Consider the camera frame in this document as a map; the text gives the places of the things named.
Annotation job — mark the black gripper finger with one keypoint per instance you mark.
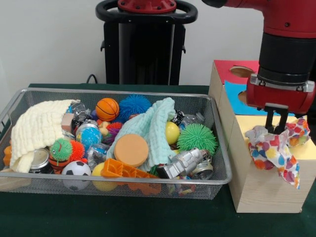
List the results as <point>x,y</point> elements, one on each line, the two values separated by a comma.
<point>269,121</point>
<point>281,123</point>

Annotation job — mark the orange plastic block toy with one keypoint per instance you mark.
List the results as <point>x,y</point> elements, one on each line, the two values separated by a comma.
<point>118,170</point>

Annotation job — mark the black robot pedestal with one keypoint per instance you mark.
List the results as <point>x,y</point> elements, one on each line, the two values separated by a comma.
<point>145,49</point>

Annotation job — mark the blue spiky ball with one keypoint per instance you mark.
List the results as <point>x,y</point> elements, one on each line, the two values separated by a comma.
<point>133,106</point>

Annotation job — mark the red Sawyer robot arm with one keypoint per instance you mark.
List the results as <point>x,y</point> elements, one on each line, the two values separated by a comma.
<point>286,49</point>

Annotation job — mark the multicolour spotted cloth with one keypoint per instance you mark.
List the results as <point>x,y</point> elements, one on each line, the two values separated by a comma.
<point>271,150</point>

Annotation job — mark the wooden box with three holes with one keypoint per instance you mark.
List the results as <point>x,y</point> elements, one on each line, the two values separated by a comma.
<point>266,195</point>

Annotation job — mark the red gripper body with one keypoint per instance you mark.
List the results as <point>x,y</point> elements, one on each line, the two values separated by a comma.
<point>279,98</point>

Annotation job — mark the silver robot toy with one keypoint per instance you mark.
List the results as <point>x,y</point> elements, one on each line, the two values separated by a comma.
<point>185,160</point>

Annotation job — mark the blue globe ball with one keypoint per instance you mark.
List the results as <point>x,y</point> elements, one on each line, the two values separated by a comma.
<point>90,137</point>

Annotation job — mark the clear mesh bin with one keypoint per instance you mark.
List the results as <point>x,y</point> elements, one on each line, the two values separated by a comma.
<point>214,190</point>

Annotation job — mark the small orange basketball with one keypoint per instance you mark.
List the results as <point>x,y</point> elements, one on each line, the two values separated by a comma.
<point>107,109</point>

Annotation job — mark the small soccer ball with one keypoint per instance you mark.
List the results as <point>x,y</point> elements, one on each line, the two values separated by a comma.
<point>75,169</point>

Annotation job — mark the green spiky ball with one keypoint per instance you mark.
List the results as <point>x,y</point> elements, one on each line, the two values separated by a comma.
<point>197,139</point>

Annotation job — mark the cream white cloth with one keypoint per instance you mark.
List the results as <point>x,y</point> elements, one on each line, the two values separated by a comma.
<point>34,126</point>

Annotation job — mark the tan toy burger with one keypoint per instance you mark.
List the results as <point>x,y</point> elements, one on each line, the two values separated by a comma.
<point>130,150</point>

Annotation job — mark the light blue cloth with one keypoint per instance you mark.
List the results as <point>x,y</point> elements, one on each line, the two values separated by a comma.
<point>153,128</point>

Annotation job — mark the dark green table cloth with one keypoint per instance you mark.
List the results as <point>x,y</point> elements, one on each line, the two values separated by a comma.
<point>123,217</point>

